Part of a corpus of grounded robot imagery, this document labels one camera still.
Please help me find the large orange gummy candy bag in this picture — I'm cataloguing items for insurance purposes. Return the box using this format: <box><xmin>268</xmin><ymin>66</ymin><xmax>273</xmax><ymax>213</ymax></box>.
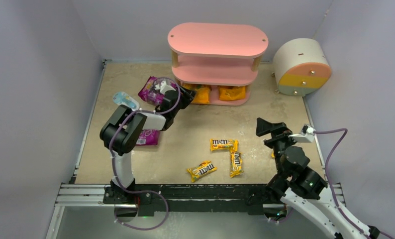
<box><xmin>182</xmin><ymin>83</ymin><xmax>211</xmax><ymax>104</ymax></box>

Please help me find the purple grape candy bag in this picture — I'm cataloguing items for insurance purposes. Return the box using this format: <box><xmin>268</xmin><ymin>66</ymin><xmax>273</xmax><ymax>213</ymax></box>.
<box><xmin>138</xmin><ymin>76</ymin><xmax>177</xmax><ymax>106</ymax></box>
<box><xmin>136</xmin><ymin>129</ymin><xmax>160</xmax><ymax>146</ymax></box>

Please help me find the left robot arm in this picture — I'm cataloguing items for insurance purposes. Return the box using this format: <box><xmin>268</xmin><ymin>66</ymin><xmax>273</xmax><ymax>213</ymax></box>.
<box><xmin>99</xmin><ymin>86</ymin><xmax>196</xmax><ymax>204</ymax></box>

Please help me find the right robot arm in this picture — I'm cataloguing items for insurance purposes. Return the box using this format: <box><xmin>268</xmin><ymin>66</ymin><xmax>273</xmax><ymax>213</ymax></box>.
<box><xmin>256</xmin><ymin>118</ymin><xmax>381</xmax><ymax>239</ymax></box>

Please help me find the pink three-tier shelf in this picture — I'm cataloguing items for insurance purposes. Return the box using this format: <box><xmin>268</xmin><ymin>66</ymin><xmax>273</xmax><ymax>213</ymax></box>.
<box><xmin>167</xmin><ymin>22</ymin><xmax>269</xmax><ymax>106</ymax></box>

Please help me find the yellow m&m bag vertical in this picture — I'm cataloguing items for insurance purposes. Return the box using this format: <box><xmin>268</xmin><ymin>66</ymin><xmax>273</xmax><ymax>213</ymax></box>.
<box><xmin>229</xmin><ymin>150</ymin><xmax>244</xmax><ymax>178</ymax></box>

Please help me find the blue white blister pack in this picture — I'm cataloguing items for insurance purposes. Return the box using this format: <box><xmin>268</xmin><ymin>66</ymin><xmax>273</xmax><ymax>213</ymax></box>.
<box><xmin>112</xmin><ymin>92</ymin><xmax>140</xmax><ymax>111</ymax></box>

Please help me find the yellow m&m bag upper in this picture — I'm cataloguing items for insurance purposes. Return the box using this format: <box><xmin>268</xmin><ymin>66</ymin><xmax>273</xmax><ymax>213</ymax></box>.
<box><xmin>210</xmin><ymin>139</ymin><xmax>239</xmax><ymax>151</ymax></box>

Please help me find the yellow m&m bag lower left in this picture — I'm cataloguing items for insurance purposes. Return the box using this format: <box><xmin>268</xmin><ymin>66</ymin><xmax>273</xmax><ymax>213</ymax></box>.
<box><xmin>186</xmin><ymin>161</ymin><xmax>218</xmax><ymax>183</ymax></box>

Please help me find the round cream drawer cabinet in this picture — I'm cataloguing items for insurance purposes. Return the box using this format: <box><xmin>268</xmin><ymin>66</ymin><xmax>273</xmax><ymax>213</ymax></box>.
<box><xmin>273</xmin><ymin>38</ymin><xmax>332</xmax><ymax>97</ymax></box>

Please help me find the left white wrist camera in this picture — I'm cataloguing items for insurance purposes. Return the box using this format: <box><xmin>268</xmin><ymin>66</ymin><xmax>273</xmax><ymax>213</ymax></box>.
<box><xmin>154</xmin><ymin>80</ymin><xmax>175</xmax><ymax>95</ymax></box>

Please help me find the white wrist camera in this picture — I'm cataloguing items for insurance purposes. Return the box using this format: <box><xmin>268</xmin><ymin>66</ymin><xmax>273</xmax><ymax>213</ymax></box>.
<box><xmin>154</xmin><ymin>80</ymin><xmax>175</xmax><ymax>95</ymax></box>
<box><xmin>289</xmin><ymin>124</ymin><xmax>315</xmax><ymax>143</ymax></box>

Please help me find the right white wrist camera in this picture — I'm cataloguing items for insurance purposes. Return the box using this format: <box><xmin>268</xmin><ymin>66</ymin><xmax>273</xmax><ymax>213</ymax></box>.
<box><xmin>289</xmin><ymin>124</ymin><xmax>315</xmax><ymax>143</ymax></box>

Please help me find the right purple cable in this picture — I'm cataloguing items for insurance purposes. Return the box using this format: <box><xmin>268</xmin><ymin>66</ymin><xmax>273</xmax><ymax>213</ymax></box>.
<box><xmin>312</xmin><ymin>127</ymin><xmax>395</xmax><ymax>239</ymax></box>

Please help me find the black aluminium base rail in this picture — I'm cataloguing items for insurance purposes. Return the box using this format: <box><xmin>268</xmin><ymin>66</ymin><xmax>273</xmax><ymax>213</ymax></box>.
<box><xmin>55</xmin><ymin>183</ymin><xmax>345</xmax><ymax>219</ymax></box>

